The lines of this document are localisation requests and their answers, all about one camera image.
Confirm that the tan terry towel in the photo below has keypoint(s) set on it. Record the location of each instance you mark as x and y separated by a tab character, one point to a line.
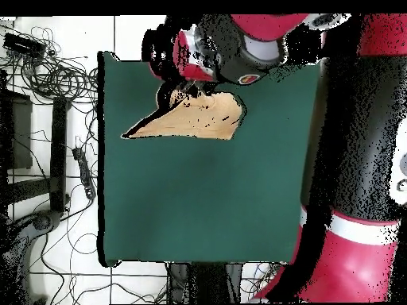
197	117

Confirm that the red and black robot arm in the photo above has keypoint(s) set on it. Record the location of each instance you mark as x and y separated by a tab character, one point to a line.
349	263

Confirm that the dark flat panel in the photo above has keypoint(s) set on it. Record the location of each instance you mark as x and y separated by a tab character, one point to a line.
19	133

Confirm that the dark green table cloth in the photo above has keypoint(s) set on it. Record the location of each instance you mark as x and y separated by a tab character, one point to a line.
190	197

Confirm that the black power strip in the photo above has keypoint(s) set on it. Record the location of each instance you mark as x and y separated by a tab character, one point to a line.
84	171

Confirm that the black adapter box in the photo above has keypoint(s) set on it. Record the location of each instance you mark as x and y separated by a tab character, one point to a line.
22	44

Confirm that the black horizontal beam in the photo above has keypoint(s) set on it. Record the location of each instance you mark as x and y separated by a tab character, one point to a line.
28	190

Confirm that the dark curved stand base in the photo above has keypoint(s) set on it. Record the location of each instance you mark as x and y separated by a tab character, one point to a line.
41	220

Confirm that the black upright post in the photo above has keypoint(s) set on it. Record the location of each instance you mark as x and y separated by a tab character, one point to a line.
58	152

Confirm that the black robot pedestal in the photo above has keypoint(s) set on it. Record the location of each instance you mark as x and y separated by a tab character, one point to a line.
203	282

